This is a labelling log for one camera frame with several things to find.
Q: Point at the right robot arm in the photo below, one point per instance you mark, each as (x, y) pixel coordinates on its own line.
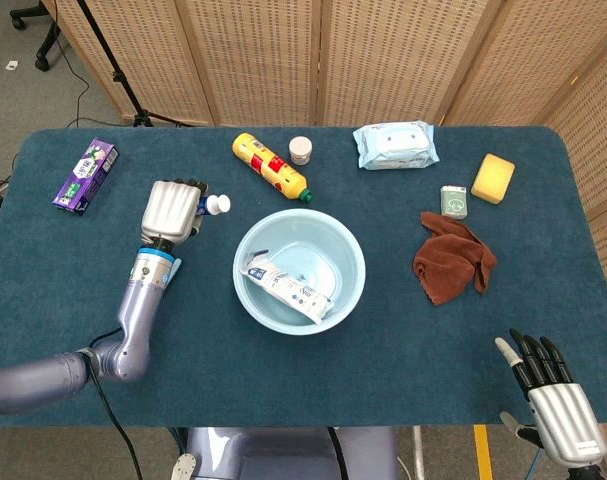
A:
(590, 474)

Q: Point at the light blue plastic basin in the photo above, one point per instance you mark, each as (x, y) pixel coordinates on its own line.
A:
(353, 270)

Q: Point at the black office chair base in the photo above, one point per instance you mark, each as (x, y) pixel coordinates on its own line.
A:
(48, 45)

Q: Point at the grey robot torso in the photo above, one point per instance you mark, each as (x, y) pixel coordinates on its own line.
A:
(283, 455)

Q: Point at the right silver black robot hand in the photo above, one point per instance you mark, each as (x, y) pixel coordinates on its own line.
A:
(563, 420)

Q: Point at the small green soap box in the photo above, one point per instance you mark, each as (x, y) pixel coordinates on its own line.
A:
(453, 202)

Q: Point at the yellow red canister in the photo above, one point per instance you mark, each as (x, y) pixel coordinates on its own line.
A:
(270, 165)

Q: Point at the light blue wet wipes pack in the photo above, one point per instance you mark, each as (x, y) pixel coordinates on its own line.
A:
(395, 145)

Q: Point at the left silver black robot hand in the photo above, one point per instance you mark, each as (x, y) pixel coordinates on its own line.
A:
(168, 210)

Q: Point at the brown towel cloth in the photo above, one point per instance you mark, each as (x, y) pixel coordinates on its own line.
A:
(450, 260)

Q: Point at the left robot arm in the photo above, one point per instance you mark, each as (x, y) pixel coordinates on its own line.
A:
(138, 310)

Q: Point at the purple toothpaste box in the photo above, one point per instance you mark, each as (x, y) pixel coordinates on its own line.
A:
(85, 177)

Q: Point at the black tripod stand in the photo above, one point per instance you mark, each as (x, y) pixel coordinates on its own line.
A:
(117, 76)

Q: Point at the yellow floor tape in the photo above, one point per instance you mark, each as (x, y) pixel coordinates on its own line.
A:
(483, 452)

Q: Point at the blue white toothpaste tube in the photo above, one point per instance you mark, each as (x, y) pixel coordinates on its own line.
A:
(218, 204)

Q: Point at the metal table leg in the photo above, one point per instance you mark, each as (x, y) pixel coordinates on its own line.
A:
(419, 450)

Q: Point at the dark blue table cloth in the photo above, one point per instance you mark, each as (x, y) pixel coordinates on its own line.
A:
(383, 360)

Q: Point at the small white round jar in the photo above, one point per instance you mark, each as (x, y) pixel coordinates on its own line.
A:
(301, 150)

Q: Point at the yellow sponge block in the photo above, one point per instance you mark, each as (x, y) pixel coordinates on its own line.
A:
(492, 178)

